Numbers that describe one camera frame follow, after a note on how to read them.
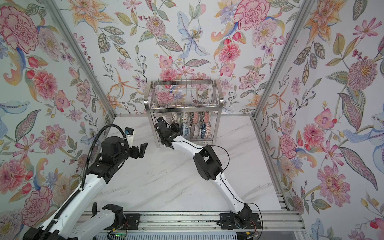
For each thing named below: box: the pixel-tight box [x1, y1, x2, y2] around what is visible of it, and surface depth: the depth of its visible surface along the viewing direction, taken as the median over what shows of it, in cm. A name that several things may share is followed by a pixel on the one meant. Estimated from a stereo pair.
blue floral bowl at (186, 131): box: [182, 122, 190, 139], surface depth 99 cm
